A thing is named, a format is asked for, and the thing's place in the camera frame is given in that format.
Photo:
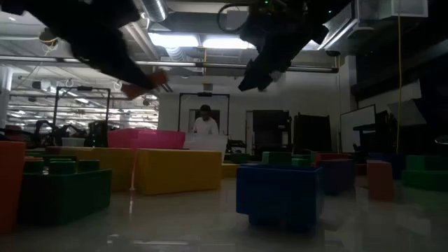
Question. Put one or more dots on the yellow long toy block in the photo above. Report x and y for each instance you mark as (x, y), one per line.
(105, 168)
(231, 170)
(178, 171)

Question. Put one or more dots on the black background robot arm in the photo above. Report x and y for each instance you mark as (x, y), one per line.
(98, 134)
(42, 127)

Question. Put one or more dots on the red background object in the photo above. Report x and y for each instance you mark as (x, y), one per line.
(14, 133)

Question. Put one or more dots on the green long toy block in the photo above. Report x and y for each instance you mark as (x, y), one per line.
(301, 162)
(59, 158)
(276, 158)

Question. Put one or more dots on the grey ceiling box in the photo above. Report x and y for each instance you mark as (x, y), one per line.
(235, 21)

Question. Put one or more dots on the white container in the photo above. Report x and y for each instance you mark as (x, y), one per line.
(73, 142)

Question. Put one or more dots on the orange toy block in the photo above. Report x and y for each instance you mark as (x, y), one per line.
(379, 180)

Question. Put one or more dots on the purple long toy block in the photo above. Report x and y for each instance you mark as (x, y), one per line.
(341, 178)

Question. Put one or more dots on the white wall panel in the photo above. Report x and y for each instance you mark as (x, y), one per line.
(406, 113)

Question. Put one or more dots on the ceiling light panel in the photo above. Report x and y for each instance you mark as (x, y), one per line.
(173, 40)
(224, 42)

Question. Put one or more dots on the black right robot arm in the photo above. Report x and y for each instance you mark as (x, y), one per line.
(287, 17)

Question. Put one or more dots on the white ceiling duct box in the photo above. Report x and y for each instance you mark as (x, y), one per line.
(392, 8)

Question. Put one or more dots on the person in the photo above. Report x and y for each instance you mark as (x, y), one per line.
(206, 126)

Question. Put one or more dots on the dark ceiling camera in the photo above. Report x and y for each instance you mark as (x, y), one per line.
(332, 53)

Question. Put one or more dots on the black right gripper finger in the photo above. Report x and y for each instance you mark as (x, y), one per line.
(270, 80)
(252, 78)

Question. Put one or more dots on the white pillar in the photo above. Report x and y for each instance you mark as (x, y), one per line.
(5, 98)

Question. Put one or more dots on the dark desk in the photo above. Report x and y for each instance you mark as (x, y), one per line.
(367, 140)

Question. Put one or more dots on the whiteboard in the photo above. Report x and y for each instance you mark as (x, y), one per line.
(350, 126)

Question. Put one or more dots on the dark cabinet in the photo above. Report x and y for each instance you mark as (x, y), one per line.
(311, 134)
(271, 133)

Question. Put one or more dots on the blue small toy block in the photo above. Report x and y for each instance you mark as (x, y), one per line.
(280, 196)

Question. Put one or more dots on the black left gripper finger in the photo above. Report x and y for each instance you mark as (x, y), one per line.
(144, 82)

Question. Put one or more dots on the pink plastic bin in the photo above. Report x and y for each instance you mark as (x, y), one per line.
(147, 139)

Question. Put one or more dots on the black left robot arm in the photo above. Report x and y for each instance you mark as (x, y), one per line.
(70, 21)

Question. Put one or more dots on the silver round ceiling duct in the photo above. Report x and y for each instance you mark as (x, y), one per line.
(155, 8)

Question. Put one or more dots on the grey ceiling pipe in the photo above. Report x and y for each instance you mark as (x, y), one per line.
(217, 65)

